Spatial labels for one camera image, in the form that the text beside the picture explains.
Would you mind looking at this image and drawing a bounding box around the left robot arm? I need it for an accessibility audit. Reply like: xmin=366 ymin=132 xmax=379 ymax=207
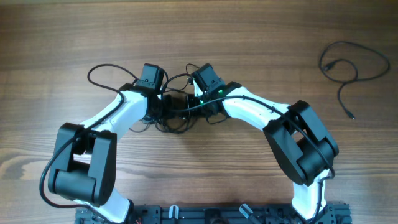
xmin=39 ymin=63 xmax=167 ymax=223

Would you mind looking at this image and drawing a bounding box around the left camera cable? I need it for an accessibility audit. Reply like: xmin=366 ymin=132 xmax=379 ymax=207
xmin=39 ymin=63 xmax=139 ymax=224

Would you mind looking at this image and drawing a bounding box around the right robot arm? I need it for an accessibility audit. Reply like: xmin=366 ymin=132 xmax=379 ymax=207
xmin=188 ymin=63 xmax=339 ymax=223

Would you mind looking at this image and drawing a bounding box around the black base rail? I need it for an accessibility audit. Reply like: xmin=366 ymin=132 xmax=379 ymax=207
xmin=74 ymin=203 xmax=353 ymax=224

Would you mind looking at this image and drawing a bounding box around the separated black cable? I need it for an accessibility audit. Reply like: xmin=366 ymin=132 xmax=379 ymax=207
xmin=318 ymin=40 xmax=391 ymax=121

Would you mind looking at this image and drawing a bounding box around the black cable bundle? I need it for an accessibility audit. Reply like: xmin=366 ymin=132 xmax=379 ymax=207
xmin=129 ymin=63 xmax=229 ymax=134

